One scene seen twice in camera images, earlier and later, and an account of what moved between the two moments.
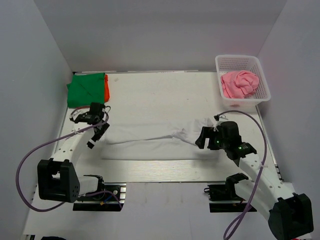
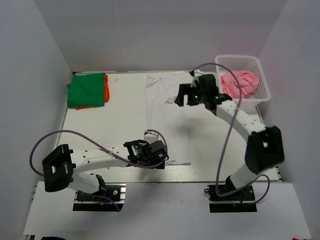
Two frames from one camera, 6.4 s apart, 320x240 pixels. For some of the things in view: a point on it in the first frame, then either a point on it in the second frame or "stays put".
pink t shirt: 238,84 stays put
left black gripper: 95,138 → 157,161
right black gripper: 205,133 → 186,89
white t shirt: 160,140 → 163,114
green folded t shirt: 85,89 stays put
